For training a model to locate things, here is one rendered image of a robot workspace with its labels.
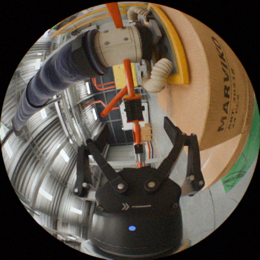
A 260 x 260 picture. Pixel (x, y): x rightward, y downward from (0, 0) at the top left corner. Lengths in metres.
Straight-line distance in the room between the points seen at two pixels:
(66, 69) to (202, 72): 0.34
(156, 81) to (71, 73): 0.25
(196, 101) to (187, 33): 0.17
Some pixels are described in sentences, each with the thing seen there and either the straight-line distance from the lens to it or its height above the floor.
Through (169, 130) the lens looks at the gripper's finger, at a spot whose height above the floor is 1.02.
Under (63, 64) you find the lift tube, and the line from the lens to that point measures 0.31.
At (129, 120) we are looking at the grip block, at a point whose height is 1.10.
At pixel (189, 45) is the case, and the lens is 0.22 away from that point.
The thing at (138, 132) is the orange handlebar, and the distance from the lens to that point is 0.33.
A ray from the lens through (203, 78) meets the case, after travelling 0.18.
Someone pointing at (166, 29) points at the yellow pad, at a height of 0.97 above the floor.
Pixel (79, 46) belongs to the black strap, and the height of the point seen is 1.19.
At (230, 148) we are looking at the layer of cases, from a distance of 0.62.
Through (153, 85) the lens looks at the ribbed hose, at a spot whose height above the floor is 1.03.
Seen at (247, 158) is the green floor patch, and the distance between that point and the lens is 1.15.
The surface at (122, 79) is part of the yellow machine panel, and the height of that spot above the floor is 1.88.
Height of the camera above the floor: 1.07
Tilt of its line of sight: 5 degrees up
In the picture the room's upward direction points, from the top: 96 degrees counter-clockwise
